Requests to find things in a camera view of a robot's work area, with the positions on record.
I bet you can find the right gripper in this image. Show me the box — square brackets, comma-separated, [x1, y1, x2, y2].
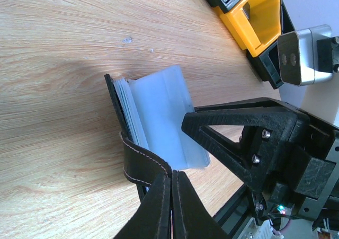
[181, 98, 338, 221]

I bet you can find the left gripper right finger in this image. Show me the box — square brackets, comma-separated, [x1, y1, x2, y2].
[172, 170, 228, 238]

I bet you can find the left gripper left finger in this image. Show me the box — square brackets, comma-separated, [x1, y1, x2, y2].
[115, 174, 171, 239]

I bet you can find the black leather card holder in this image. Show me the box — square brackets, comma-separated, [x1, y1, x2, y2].
[104, 66, 210, 199]

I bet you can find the black bin with blue card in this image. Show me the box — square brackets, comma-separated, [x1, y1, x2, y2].
[246, 0, 295, 90]

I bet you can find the yellow bin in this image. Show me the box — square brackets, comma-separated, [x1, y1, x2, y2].
[213, 0, 281, 57]

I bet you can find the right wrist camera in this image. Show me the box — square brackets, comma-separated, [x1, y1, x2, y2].
[277, 25, 338, 86]

